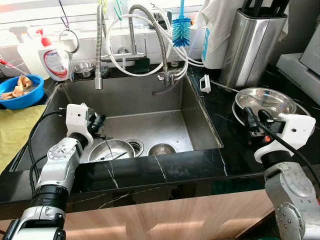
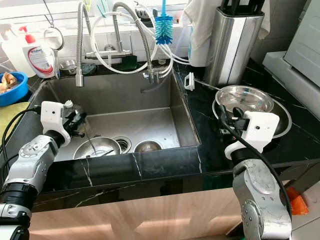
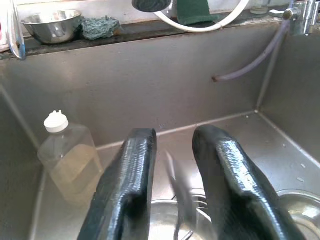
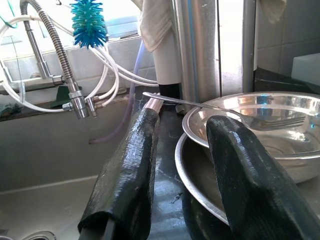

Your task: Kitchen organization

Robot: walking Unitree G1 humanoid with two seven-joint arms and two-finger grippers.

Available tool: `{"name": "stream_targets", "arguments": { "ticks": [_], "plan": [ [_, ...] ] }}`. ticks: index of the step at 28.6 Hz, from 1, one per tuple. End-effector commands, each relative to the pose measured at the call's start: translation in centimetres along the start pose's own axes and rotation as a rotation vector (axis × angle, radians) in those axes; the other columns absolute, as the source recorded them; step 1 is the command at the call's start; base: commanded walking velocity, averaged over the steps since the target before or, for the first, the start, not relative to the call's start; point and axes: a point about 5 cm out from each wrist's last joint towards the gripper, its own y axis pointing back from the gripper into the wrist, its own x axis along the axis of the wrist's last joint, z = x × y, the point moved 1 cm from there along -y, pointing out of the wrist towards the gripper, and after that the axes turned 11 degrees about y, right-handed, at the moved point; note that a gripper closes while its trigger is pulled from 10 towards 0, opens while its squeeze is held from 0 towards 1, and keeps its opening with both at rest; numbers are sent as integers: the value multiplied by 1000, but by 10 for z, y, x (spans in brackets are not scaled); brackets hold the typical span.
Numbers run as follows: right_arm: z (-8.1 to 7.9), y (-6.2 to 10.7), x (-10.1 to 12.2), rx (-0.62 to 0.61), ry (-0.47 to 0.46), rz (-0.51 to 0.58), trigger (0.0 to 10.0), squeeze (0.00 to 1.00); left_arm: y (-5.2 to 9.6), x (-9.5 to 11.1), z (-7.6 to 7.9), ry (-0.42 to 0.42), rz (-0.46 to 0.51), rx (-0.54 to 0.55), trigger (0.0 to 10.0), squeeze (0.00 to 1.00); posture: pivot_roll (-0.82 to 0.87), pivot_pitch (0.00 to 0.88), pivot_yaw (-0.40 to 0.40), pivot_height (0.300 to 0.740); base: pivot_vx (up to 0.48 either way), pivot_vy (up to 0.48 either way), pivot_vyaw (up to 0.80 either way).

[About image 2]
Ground steel fork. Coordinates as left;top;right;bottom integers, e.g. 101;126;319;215
84;148;117;159

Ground stainless steel kitchen sink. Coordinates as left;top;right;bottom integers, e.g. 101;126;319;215
7;72;202;163

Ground wide steel bowl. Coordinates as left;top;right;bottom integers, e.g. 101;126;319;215
215;85;276;115

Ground shallow steel bowl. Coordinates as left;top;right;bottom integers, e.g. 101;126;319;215
72;136;122;161

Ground large steel plate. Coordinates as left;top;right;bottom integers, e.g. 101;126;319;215
212;95;292;139

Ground sink drain strainer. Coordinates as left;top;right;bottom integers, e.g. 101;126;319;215
112;136;132;153

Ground small white plastic clip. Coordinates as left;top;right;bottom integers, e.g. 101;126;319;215
184;71;196;92

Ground tiny steel bowl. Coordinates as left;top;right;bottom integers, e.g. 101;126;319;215
57;59;78;76

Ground blue plastic bowl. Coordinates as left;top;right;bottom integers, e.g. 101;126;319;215
0;71;30;107

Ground yellow cloth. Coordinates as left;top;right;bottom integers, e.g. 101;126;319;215
0;101;33;146

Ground stainless steel knife block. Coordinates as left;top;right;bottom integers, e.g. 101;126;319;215
204;6;266;88

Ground white jug blue label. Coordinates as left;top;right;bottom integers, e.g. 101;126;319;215
187;22;216;67

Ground white soap bottle red pump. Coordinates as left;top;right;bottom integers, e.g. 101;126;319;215
19;26;56;80

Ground small steel cup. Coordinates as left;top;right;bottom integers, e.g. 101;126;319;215
133;140;163;154

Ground brown food scraps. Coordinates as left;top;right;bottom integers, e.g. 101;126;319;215
1;72;20;93

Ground dark green sponge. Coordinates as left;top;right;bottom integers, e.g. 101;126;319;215
120;55;138;72

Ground white spray bottle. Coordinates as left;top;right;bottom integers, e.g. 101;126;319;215
0;22;26;76

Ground steel gooseneck faucet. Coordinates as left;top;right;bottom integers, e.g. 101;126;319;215
85;1;163;93

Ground white appliance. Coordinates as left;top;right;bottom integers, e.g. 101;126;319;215
262;0;320;103

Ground orange object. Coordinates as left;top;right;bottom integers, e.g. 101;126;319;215
287;186;308;217

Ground white hanging towel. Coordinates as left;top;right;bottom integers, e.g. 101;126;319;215
181;0;226;48

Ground blue bottle brush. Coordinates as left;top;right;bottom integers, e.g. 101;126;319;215
153;0;175;46

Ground teal plastic hook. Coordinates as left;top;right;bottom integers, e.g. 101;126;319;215
97;0;107;18

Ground wooden cabinet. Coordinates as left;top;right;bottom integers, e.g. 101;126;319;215
30;185;281;240

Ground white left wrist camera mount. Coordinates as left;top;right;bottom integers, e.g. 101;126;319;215
40;101;72;146

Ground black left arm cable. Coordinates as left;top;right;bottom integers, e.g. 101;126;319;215
1;105;42;173

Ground black knife handle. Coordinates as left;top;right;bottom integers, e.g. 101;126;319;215
220;0;263;16

